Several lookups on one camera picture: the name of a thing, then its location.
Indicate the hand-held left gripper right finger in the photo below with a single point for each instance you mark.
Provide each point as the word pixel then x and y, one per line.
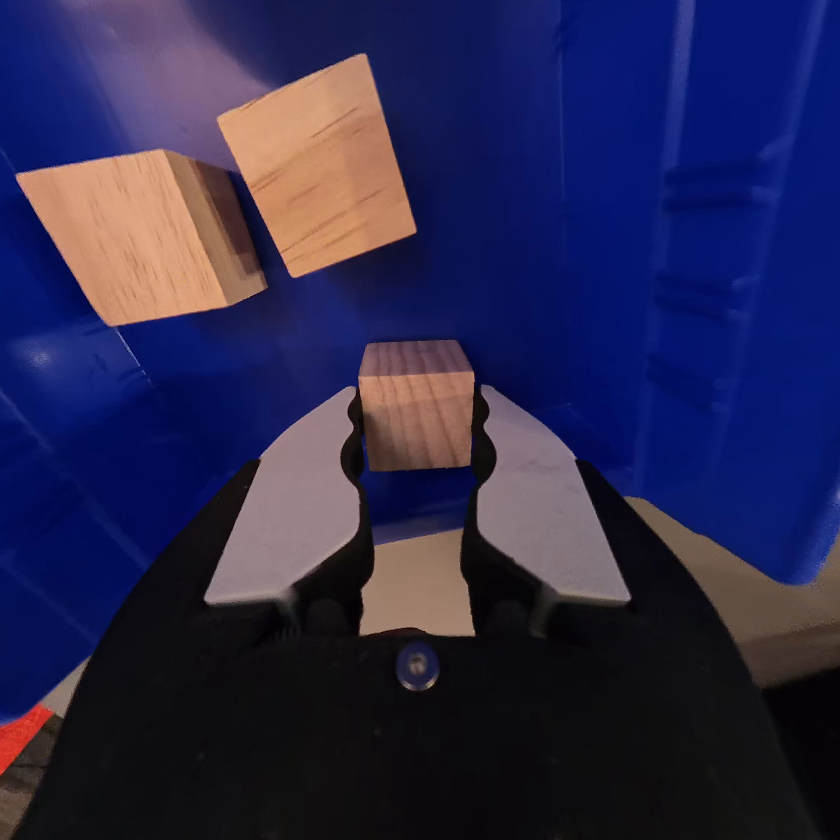
pixel 544 518

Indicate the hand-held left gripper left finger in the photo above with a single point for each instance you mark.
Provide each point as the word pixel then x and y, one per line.
pixel 289 512

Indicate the wooden cube block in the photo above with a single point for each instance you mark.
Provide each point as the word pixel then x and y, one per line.
pixel 321 170
pixel 417 420
pixel 138 236

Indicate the blue plastic bin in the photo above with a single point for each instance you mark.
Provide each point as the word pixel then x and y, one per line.
pixel 525 197

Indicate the grey desk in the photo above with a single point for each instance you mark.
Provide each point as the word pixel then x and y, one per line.
pixel 754 617

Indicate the red object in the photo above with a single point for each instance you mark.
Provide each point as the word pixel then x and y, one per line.
pixel 19 738

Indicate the person's black clothing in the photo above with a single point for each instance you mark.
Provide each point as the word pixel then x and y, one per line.
pixel 814 754

